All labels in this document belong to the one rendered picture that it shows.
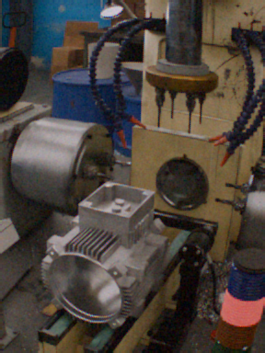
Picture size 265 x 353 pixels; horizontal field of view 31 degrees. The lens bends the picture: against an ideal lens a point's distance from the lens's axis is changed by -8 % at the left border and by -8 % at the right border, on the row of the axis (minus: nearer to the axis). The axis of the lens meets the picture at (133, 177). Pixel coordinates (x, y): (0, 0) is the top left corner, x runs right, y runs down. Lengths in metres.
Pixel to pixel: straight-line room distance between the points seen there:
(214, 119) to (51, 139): 0.45
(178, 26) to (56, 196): 0.52
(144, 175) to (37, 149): 0.31
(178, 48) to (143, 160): 0.38
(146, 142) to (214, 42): 0.34
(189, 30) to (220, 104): 0.32
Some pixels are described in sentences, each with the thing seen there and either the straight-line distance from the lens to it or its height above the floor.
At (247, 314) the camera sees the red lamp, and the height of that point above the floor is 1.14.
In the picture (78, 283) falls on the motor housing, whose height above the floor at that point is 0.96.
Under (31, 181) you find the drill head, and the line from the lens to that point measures 1.29.
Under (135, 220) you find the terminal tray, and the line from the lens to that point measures 0.92.
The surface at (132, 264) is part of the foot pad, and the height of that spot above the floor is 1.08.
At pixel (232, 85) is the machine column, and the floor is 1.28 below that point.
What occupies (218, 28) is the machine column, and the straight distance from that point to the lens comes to 1.36.
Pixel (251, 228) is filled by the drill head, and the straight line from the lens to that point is 1.10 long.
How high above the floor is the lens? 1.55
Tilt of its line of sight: 23 degrees down
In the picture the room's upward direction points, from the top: 3 degrees clockwise
